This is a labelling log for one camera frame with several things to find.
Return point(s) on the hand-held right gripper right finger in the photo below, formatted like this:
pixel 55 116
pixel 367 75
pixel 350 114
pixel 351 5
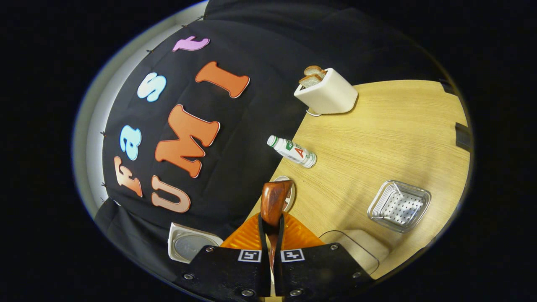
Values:
pixel 323 274

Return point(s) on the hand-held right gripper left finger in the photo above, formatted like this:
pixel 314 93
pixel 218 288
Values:
pixel 222 274

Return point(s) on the white rice cooker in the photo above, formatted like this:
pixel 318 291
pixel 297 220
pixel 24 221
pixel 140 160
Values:
pixel 188 245

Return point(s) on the clear rice container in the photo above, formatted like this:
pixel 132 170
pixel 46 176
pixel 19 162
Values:
pixel 369 247

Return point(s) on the brown wooden spoon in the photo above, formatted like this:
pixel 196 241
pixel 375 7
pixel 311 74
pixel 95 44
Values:
pixel 275 201

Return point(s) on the white round plate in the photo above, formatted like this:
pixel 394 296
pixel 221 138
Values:
pixel 291 197

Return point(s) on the white green drink bottle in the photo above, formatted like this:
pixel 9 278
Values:
pixel 293 152

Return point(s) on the white toaster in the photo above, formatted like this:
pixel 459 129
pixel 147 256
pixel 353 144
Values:
pixel 331 96

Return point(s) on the toasted bread slice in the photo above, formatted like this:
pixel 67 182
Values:
pixel 314 70
pixel 310 81

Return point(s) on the dark table edge bracket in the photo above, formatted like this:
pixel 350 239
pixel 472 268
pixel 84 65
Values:
pixel 463 136

